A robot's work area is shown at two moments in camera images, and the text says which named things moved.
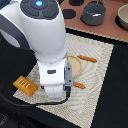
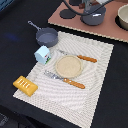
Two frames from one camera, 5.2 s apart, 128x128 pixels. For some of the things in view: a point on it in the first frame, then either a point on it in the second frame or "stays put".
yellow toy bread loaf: [25, 86] stays put
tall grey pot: [94, 13] stays put
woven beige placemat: [81, 104] stays put
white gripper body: [55, 77] to [88, 4]
